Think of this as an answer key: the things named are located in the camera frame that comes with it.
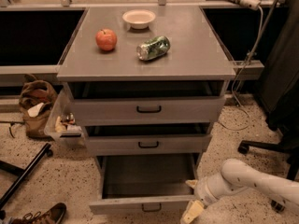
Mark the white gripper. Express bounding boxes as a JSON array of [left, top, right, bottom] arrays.
[[180, 175, 225, 224]]

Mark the grey bottom drawer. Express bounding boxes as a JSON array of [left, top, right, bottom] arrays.
[[90, 153, 201, 215]]

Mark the grey drawer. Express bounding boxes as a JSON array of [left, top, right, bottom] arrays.
[[90, 153, 201, 215], [68, 81, 225, 126], [85, 123, 211, 155]]

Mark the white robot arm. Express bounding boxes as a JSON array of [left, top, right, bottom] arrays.
[[180, 159, 299, 224]]

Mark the grey top drawer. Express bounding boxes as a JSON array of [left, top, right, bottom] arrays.
[[68, 81, 225, 126]]

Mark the grey middle drawer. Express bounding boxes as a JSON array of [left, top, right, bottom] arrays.
[[85, 123, 211, 155]]

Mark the grey drawer cabinet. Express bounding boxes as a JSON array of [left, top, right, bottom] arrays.
[[56, 5, 236, 161]]

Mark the black office chair base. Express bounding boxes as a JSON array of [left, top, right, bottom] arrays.
[[237, 121, 299, 213]]

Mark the brown shoe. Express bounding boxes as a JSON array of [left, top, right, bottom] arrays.
[[10, 203, 66, 224]]

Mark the clear plastic storage bin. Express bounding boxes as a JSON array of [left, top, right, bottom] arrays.
[[44, 90, 84, 146]]

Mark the black metal stand leg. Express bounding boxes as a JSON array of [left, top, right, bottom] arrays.
[[0, 143, 53, 220]]

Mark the crushed green soda can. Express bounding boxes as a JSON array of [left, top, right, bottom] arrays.
[[136, 35, 171, 61]]

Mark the red apple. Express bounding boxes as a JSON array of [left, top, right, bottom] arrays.
[[95, 29, 117, 51]]

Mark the white bowl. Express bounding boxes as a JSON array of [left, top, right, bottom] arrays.
[[122, 9, 156, 30]]

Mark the brown canvas bag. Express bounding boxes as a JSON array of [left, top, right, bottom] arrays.
[[19, 74, 58, 138]]

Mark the white hanging cable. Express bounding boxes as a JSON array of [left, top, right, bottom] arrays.
[[218, 5, 264, 133]]

